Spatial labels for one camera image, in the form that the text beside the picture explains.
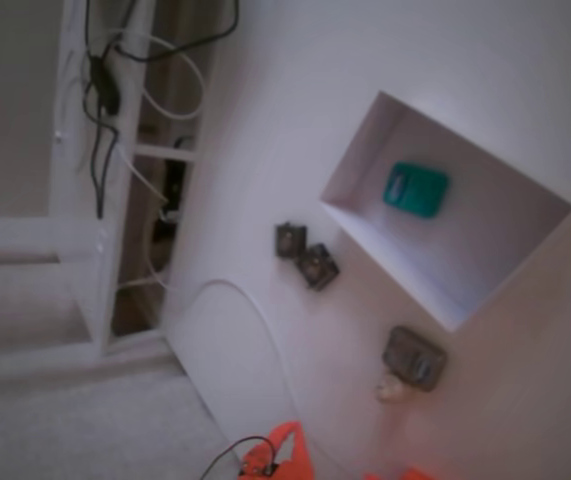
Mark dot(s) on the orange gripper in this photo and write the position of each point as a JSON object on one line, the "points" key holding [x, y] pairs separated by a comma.
{"points": [[285, 452]]}

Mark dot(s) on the green cube box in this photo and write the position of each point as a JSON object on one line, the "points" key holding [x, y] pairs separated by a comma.
{"points": [[417, 192]]}

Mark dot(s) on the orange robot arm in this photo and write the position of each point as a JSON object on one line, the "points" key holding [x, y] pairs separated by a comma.
{"points": [[415, 474]]}

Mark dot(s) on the white cardboard bin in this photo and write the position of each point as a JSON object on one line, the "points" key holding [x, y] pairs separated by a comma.
{"points": [[465, 250]]}

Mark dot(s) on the small white bear figurine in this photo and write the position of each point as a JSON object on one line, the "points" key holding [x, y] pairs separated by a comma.
{"points": [[390, 389]]}

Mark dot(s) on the grey translucent box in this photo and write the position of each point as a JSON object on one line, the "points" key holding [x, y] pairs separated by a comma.
{"points": [[412, 357]]}

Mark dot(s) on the black clear-lid case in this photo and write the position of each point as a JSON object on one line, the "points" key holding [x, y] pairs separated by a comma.
{"points": [[319, 267], [291, 240]]}

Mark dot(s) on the white shelf frame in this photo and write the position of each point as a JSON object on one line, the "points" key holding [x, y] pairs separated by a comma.
{"points": [[72, 150]]}

